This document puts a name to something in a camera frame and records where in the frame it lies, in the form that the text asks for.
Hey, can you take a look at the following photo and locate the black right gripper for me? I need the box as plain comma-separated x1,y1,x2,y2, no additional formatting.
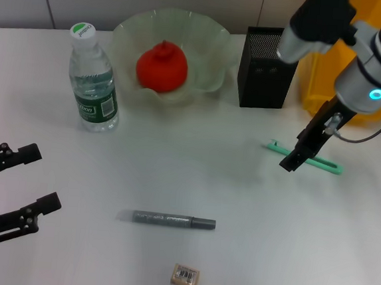
277,92,358,178

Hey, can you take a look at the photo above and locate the clear water bottle green label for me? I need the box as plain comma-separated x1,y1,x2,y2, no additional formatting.
61,21,128,136

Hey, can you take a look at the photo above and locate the mint green utility knife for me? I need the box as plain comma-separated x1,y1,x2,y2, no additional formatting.
263,138,347,176

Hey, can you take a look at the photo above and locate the black mesh pen holder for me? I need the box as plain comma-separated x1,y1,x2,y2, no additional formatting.
235,24,303,112

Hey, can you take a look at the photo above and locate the silver glitter marker pen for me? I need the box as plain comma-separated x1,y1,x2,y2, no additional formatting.
115,208,217,233

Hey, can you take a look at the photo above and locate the green glass fruit bowl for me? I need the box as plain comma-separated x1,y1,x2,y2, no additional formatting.
102,3,236,115

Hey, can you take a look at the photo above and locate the beige eraser with barcode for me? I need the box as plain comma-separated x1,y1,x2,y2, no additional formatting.
170,262,201,285

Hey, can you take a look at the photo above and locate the yellow plastic bin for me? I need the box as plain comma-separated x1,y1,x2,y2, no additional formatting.
294,0,381,128

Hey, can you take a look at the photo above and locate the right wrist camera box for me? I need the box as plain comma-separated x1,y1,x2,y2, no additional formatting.
276,0,360,69

